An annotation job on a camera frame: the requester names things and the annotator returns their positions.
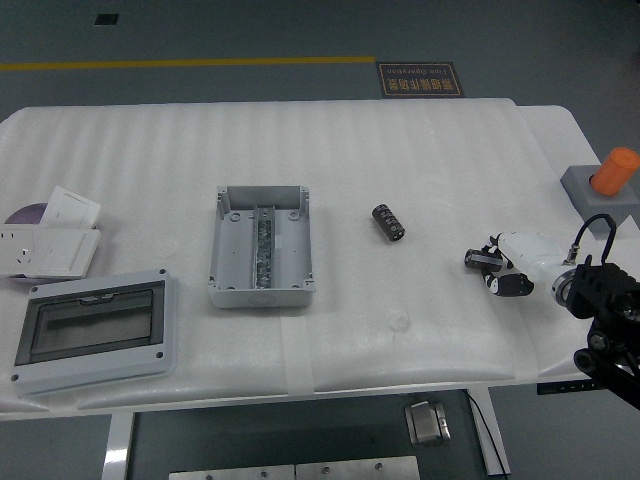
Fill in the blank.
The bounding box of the black cylindrical battery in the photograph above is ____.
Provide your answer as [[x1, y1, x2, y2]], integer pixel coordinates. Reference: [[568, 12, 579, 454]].
[[370, 202, 406, 243], [464, 248, 504, 271]]

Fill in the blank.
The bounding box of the grey open plastic box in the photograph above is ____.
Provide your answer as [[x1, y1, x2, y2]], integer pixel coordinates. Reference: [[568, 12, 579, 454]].
[[207, 184, 317, 310]]

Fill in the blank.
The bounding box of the white tape strip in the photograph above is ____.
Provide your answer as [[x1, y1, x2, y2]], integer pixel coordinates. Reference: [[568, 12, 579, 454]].
[[279, 317, 316, 396]]

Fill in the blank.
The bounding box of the white foam mat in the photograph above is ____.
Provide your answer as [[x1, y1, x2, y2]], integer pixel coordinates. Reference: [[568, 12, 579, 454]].
[[0, 98, 545, 414]]

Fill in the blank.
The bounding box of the black floor sign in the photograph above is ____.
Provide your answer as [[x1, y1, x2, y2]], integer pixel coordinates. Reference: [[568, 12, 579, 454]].
[[375, 61, 466, 99]]

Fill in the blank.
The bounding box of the silver metal block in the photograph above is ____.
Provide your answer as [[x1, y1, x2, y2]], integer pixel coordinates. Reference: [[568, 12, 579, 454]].
[[403, 399, 454, 447]]

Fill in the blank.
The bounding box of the grey metal plate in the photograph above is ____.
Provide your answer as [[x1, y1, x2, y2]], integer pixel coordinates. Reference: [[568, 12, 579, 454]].
[[295, 456, 420, 480], [168, 464, 296, 480]]

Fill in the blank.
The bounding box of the grey lid with window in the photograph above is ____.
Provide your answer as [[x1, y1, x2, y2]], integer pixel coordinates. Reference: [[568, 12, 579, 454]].
[[10, 268, 179, 399]]

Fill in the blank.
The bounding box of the white table leg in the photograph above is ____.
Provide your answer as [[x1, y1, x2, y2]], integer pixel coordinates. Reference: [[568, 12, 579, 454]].
[[467, 388, 512, 476], [102, 413, 136, 480]]

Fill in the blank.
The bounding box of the grey block base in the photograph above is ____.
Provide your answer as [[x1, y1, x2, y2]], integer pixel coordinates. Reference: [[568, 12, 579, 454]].
[[560, 163, 640, 236]]

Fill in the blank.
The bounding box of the black table control panel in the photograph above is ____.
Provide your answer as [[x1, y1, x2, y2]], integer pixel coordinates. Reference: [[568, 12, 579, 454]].
[[537, 380, 600, 396]]

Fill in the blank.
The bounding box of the purple disc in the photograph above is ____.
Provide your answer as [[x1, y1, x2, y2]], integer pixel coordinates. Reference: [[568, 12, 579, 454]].
[[3, 201, 51, 284]]

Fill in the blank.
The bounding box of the metal rail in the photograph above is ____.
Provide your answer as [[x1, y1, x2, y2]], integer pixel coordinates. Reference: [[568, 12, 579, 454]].
[[252, 204, 278, 290]]

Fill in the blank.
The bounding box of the thin black cable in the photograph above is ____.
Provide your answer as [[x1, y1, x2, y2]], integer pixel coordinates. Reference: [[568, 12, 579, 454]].
[[467, 392, 506, 476]]

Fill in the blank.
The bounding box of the white switch panel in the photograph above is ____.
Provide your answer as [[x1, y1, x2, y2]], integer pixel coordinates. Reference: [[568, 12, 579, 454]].
[[24, 227, 103, 280]]

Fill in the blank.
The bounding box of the white wall socket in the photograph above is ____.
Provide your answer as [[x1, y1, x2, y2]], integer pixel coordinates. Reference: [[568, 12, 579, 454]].
[[0, 224, 46, 276]]

